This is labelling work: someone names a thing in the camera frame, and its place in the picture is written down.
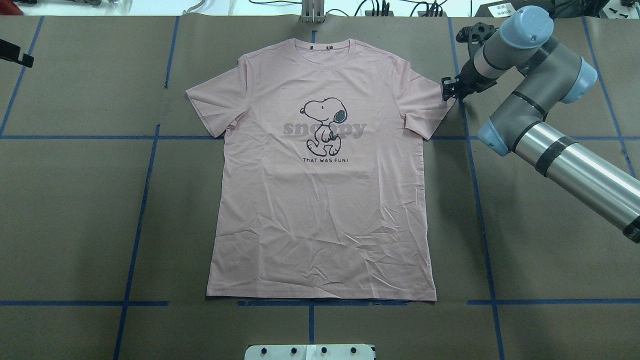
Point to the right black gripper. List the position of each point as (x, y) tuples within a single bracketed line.
[(469, 75)]

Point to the pink Snoopy t-shirt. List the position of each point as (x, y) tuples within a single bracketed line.
[(323, 183)]

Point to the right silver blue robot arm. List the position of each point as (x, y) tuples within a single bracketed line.
[(552, 74)]

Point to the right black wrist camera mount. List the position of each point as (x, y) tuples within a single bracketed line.
[(475, 36)]

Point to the aluminium frame post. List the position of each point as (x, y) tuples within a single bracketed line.
[(313, 11)]

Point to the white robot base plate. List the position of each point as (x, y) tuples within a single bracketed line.
[(340, 351)]

